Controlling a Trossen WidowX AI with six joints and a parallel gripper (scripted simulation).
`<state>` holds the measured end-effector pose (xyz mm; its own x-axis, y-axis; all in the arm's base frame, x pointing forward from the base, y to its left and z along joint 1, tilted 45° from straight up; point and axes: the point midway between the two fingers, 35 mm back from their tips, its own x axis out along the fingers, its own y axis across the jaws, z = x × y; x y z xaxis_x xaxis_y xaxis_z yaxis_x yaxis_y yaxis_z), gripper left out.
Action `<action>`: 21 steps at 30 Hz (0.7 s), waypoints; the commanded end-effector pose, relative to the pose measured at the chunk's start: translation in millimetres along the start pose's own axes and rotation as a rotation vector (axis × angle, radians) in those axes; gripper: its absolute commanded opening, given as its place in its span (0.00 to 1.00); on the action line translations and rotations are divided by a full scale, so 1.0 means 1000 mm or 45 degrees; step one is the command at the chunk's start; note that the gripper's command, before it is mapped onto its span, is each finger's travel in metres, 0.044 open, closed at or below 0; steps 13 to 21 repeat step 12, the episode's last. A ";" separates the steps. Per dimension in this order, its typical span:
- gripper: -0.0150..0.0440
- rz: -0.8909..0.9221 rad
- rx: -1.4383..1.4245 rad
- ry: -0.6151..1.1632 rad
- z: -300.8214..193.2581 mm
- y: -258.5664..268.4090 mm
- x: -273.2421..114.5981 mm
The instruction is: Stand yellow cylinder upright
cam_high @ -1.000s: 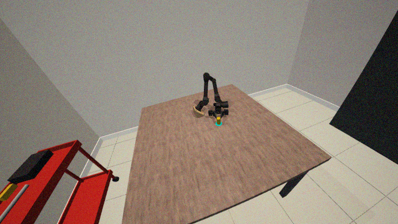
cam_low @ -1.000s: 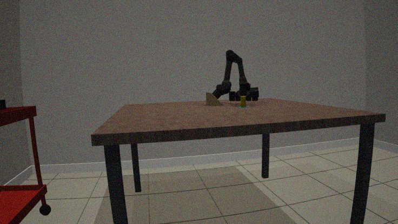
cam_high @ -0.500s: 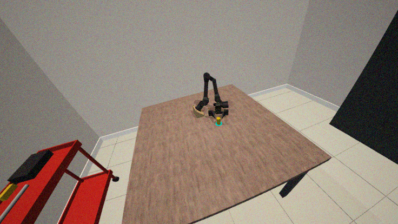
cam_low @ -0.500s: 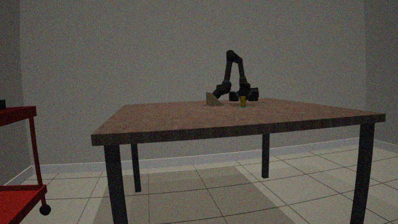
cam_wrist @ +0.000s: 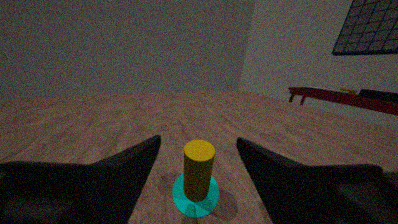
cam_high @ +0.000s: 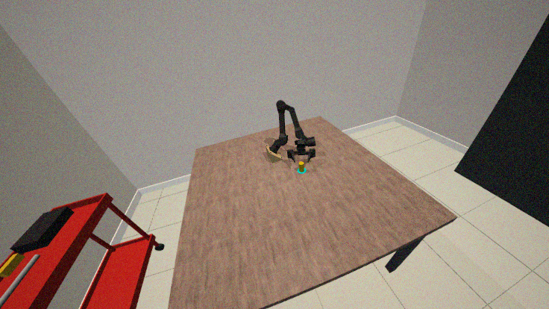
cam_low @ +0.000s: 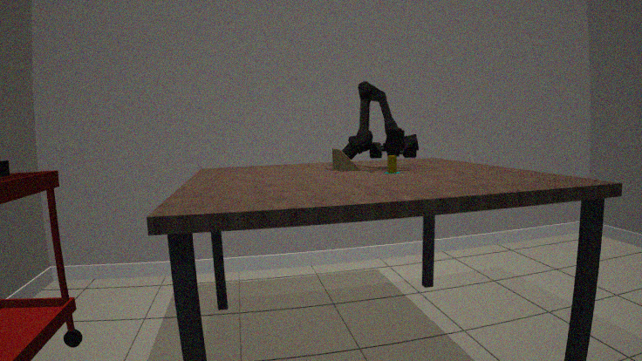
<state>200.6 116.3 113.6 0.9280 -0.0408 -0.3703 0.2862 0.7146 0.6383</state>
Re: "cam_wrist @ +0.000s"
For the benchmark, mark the yellow tall cylinder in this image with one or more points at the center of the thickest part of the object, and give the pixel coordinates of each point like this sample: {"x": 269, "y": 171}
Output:
{"x": 198, "y": 164}

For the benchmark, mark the cyan circle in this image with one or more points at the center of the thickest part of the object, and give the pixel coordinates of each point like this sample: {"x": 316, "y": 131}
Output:
{"x": 195, "y": 209}

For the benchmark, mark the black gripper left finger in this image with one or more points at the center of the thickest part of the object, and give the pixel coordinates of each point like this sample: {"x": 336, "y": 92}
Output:
{"x": 105, "y": 191}

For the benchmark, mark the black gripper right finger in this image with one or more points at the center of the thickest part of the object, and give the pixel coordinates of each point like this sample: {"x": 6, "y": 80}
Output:
{"x": 292, "y": 192}

